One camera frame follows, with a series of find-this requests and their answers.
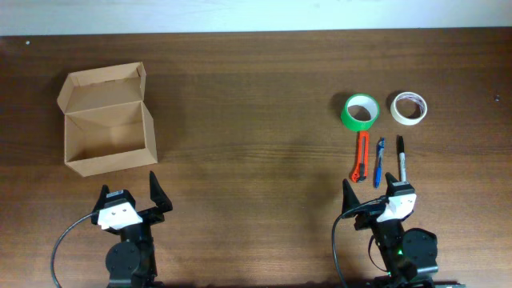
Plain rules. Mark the orange utility knife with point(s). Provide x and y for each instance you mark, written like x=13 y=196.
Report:
x=360 y=171

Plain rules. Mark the blue ballpoint pen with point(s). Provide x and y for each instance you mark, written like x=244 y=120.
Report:
x=379 y=156

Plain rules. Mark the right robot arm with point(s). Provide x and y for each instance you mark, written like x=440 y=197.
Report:
x=410 y=255

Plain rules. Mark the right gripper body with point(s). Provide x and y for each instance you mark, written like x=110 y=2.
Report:
x=369 y=220

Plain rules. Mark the black white marker pen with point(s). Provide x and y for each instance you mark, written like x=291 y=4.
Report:
x=401 y=158

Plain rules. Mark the brown cardboard box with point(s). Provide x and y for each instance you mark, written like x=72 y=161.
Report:
x=107 y=126

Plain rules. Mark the beige masking tape roll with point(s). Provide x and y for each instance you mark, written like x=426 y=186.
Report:
x=408 y=108

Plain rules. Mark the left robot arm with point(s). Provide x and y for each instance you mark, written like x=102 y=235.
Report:
x=131 y=262

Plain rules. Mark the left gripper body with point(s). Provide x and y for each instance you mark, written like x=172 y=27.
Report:
x=152 y=217

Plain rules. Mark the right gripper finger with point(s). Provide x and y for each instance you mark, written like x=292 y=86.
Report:
x=390 y=179
x=350 y=203

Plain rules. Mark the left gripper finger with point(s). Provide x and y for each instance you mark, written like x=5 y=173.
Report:
x=103 y=195
x=158 y=196

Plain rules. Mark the green tape roll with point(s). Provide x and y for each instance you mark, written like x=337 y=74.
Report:
x=360 y=112

